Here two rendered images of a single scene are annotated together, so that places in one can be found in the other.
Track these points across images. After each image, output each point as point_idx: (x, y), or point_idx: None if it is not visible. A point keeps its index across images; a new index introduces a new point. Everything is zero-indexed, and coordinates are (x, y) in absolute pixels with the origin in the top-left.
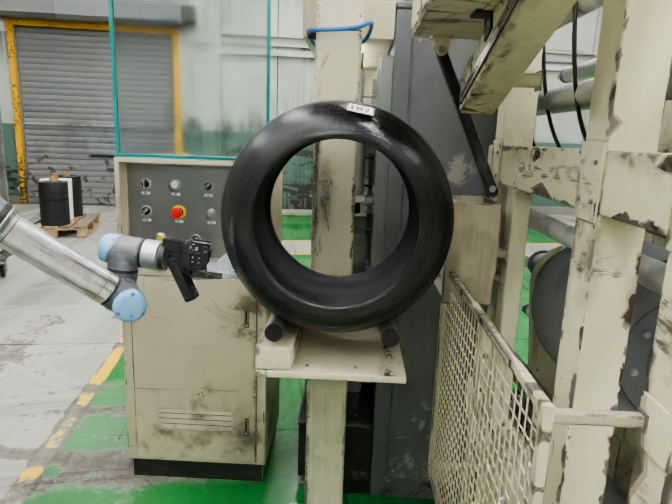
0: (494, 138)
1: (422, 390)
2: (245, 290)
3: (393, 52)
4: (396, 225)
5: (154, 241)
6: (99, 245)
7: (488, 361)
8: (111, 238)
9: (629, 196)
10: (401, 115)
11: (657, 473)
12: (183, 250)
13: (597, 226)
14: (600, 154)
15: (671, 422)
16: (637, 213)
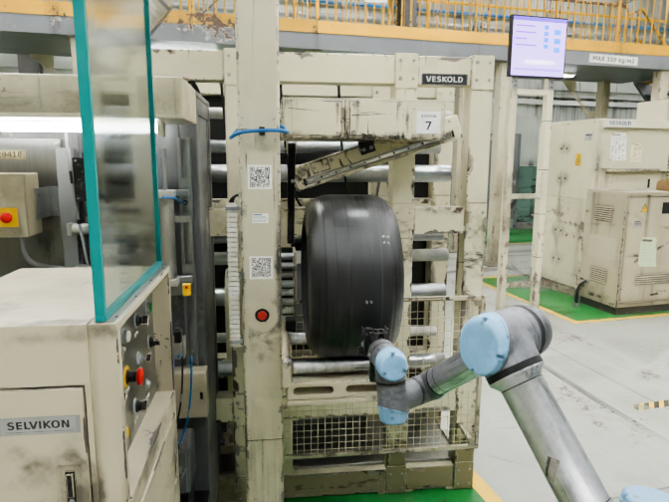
0: (209, 203)
1: (212, 429)
2: (173, 431)
3: (189, 134)
4: (204, 293)
5: (385, 340)
6: (406, 361)
7: (410, 314)
8: (399, 351)
9: (436, 223)
10: (200, 192)
11: (474, 305)
12: (388, 335)
13: (412, 238)
14: (412, 209)
15: (480, 286)
16: (443, 228)
